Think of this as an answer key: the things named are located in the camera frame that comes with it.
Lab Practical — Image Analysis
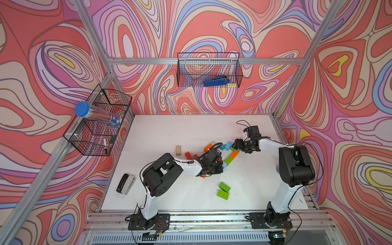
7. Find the green block row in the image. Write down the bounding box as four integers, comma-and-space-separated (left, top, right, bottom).
224, 156, 234, 165
217, 189, 230, 200
218, 182, 231, 193

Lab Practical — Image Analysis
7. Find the light blue long block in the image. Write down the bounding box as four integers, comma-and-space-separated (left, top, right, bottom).
224, 141, 233, 151

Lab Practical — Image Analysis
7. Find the natural wood block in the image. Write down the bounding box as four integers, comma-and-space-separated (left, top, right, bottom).
176, 145, 181, 156

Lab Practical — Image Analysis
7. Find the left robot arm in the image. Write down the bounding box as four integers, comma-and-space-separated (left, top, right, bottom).
125, 143, 223, 232

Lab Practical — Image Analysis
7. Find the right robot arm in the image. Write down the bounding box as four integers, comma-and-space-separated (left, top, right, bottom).
233, 138, 316, 228

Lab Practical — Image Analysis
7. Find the blue tool in basket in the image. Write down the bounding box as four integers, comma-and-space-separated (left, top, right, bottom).
203, 76, 230, 87

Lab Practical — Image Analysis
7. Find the grey stapler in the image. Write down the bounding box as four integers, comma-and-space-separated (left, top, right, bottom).
116, 173, 136, 195

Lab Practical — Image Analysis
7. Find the marker in left basket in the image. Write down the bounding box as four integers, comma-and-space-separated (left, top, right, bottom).
103, 138, 108, 155

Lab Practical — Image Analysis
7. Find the clear bottle blue cap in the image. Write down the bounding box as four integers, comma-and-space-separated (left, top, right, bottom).
74, 102, 121, 127

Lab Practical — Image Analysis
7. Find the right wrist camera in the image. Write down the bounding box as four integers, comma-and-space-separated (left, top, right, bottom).
243, 126, 262, 141

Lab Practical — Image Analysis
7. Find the rear wire basket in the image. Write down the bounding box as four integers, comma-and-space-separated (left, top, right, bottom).
177, 51, 243, 88

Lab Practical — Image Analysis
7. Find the wire basket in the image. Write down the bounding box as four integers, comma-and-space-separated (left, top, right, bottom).
177, 51, 243, 88
63, 85, 132, 156

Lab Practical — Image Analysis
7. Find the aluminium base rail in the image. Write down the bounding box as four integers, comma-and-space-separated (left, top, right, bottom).
80, 210, 343, 245

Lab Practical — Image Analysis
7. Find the left wire basket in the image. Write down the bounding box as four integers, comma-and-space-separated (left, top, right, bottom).
63, 85, 132, 156

